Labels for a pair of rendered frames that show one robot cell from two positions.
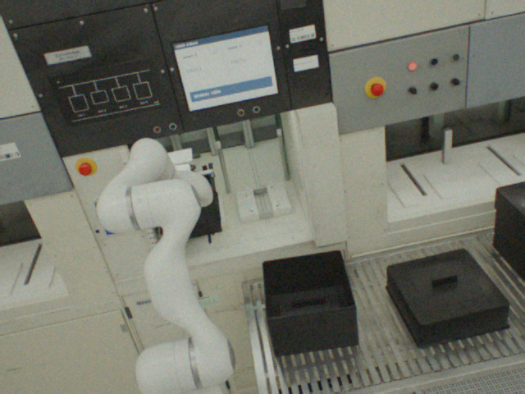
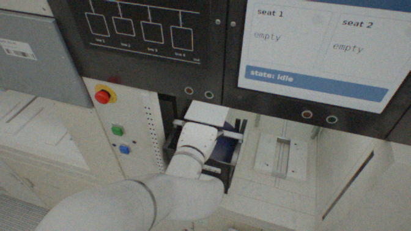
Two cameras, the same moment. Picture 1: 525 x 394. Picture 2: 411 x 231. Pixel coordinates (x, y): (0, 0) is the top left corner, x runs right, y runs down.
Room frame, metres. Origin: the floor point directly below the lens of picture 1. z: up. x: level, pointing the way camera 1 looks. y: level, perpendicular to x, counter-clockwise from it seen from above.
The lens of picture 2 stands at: (1.13, 0.09, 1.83)
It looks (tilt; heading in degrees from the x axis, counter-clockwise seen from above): 46 degrees down; 19
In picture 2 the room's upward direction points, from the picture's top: straight up
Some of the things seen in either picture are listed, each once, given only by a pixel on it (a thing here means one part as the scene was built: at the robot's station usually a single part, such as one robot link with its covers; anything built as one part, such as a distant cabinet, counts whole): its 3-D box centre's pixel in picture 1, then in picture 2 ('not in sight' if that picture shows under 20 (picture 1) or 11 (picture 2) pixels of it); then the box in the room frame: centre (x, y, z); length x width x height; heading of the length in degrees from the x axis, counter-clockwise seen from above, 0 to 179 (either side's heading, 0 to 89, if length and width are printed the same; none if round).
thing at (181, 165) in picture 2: not in sight; (179, 186); (1.41, 0.26, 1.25); 0.13 x 0.09 x 0.08; 2
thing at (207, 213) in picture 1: (185, 195); (207, 144); (1.66, 0.28, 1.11); 0.24 x 0.20 x 0.32; 92
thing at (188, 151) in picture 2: not in sight; (188, 159); (1.49, 0.27, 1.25); 0.09 x 0.03 x 0.08; 92
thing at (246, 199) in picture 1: (262, 200); (281, 155); (1.87, 0.01, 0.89); 0.22 x 0.21 x 0.04; 2
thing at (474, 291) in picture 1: (444, 291); not in sight; (1.24, -0.52, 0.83); 0.29 x 0.29 x 0.13; 4
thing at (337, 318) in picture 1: (308, 301); not in sight; (1.29, -0.08, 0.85); 0.28 x 0.28 x 0.17; 87
